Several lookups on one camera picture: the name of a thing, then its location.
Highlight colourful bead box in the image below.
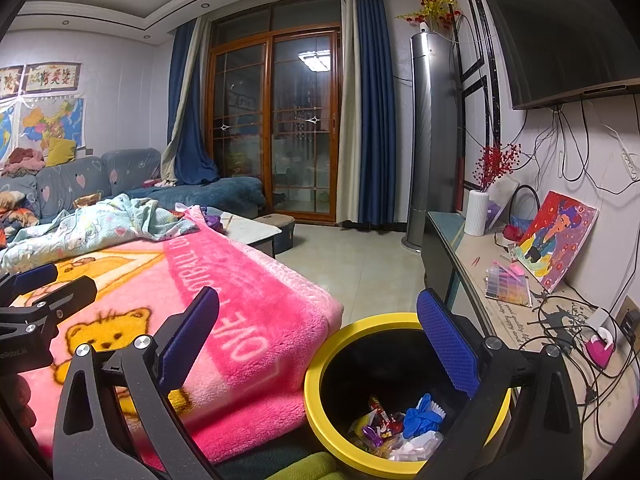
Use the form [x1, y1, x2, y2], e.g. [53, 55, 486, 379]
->
[485, 262, 532, 307]

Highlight wide framed embroidery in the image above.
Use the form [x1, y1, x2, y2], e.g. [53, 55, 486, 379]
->
[25, 62, 82, 93]

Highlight yellow pillow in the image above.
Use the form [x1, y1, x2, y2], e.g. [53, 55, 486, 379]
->
[45, 136, 78, 167]

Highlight small purple canvas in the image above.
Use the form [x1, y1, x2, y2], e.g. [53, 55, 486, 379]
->
[487, 178, 521, 233]

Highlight white plastic package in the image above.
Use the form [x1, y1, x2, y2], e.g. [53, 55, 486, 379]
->
[387, 430, 443, 462]

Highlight yellow snack wrapper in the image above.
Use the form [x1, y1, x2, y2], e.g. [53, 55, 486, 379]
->
[350, 410, 376, 441]

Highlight red candy wrapper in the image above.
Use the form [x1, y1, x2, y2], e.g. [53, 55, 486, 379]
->
[369, 395, 405, 433]

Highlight black wall television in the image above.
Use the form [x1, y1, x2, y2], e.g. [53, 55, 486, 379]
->
[475, 0, 640, 111]

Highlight white wall power strip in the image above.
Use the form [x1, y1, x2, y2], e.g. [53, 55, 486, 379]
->
[620, 137, 640, 181]

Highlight grey tower air conditioner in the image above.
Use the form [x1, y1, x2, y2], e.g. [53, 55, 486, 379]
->
[402, 30, 466, 251]

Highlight blue heart patterned sofa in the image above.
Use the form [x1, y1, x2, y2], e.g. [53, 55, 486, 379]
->
[0, 147, 266, 241]

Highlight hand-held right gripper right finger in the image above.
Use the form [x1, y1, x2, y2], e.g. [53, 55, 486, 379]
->
[416, 287, 586, 480]

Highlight tangle of black cables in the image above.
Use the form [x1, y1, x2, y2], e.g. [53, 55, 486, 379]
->
[530, 100, 640, 196]

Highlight white coffee table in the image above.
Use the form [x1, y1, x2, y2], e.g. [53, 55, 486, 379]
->
[220, 212, 283, 258]

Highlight red berry branches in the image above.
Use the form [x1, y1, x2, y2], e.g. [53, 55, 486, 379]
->
[472, 142, 522, 193]

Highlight grey television cabinet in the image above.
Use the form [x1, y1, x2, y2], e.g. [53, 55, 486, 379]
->
[421, 210, 640, 461]

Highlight blue wrapper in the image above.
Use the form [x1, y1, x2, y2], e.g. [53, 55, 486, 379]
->
[402, 392, 446, 433]

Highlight grey storage stool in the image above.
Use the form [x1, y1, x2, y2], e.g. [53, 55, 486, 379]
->
[255, 213, 296, 253]

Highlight yellow and red artificial flowers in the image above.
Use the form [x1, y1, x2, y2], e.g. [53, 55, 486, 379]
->
[397, 0, 461, 36]

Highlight person's left hand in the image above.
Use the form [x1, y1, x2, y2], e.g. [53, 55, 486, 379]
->
[0, 375, 38, 432]

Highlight small framed embroidery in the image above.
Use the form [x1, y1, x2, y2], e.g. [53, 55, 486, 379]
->
[0, 65, 25, 100]

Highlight green cloth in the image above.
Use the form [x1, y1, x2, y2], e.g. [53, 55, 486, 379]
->
[280, 452, 341, 480]

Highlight pink cartoon printed blanket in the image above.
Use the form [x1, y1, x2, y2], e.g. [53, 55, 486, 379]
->
[0, 207, 345, 471]

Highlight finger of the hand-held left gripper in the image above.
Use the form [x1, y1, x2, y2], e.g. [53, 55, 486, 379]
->
[0, 262, 60, 307]
[27, 275, 98, 322]

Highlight pink heart tape dispenser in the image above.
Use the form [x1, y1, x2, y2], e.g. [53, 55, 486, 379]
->
[586, 327, 617, 366]

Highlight wooden glass sliding door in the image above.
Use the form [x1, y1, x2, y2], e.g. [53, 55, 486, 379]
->
[207, 0, 343, 223]

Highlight blue and beige curtain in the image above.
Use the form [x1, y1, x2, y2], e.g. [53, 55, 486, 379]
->
[336, 0, 401, 226]
[160, 15, 221, 186]

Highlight orange patterned cloth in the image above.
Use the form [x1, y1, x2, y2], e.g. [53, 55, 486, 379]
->
[0, 190, 38, 246]

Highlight wall socket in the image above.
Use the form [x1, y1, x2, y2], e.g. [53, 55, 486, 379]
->
[617, 296, 640, 346]

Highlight colourful country wall map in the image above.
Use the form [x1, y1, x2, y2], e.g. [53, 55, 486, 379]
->
[20, 96, 86, 153]

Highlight colourful portrait painting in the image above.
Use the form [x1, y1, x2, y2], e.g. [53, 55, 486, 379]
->
[515, 191, 600, 293]

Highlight blue world wall map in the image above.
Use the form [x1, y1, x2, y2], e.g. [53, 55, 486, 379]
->
[0, 102, 23, 163]

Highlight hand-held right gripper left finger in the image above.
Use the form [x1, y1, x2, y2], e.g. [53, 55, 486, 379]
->
[52, 286, 221, 480]

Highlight light blue printed quilt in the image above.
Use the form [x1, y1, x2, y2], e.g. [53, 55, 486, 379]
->
[0, 193, 198, 273]

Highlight white ribbed vase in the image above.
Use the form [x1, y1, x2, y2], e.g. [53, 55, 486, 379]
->
[464, 189, 488, 237]

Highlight pile of pink clothes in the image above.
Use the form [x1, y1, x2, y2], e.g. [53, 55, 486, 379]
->
[0, 147, 46, 178]

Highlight yellow rimmed black trash bin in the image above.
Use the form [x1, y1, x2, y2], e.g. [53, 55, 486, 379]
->
[303, 312, 513, 476]

